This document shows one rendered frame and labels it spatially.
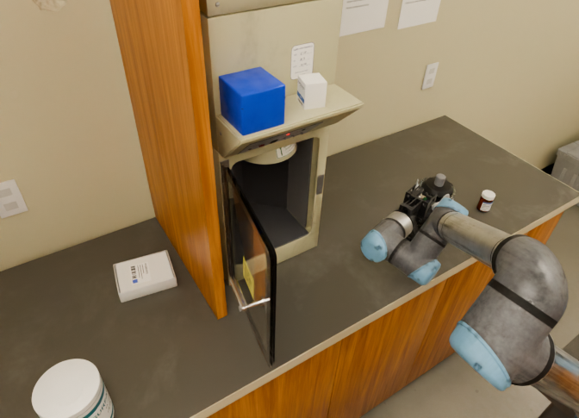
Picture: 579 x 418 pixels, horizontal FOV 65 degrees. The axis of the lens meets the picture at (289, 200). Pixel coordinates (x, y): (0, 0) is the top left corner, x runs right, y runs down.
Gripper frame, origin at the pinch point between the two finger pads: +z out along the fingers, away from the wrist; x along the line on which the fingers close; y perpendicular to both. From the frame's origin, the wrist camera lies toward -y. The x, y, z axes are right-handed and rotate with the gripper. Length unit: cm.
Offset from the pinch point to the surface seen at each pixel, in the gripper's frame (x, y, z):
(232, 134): 24, 37, -58
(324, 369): 1, -42, -47
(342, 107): 15, 37, -34
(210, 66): 32, 48, -56
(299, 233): 26.6, -12.3, -31.5
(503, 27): 30, 15, 114
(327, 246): 20.6, -20.0, -23.8
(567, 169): -14, -94, 210
